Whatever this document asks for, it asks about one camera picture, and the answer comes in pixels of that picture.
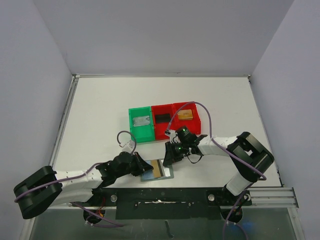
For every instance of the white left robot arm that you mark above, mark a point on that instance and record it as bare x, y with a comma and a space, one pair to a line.
47, 187

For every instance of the red plastic bin right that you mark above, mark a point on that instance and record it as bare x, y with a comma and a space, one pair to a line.
193, 123

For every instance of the gold card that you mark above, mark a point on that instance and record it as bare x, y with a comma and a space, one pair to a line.
157, 168
185, 115

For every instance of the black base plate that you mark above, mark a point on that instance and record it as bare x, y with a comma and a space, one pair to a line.
168, 203

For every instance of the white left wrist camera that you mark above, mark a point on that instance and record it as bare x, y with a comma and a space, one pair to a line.
128, 147

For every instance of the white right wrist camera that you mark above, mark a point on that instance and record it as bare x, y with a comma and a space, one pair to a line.
173, 137

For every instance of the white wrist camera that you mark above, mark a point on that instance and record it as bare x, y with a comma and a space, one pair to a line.
173, 137
128, 147

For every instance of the black card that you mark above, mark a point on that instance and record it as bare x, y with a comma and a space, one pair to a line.
162, 118

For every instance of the red plastic bin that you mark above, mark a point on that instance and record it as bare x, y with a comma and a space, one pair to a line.
159, 129
193, 123

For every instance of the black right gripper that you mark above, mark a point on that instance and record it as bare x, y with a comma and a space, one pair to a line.
171, 150

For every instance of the red plastic bin middle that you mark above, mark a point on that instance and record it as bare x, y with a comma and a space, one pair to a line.
159, 129

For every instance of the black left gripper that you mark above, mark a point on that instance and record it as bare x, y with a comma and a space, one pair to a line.
141, 165

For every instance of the green plastic bin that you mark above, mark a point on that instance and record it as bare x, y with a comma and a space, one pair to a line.
142, 134

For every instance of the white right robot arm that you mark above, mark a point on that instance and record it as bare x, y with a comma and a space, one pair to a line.
249, 156

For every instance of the silver VIP card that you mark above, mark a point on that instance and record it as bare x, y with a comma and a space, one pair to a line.
141, 121

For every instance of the aluminium frame rail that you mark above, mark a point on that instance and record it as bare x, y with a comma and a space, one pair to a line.
28, 224

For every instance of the grey-green card holder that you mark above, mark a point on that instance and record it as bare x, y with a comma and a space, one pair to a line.
148, 176

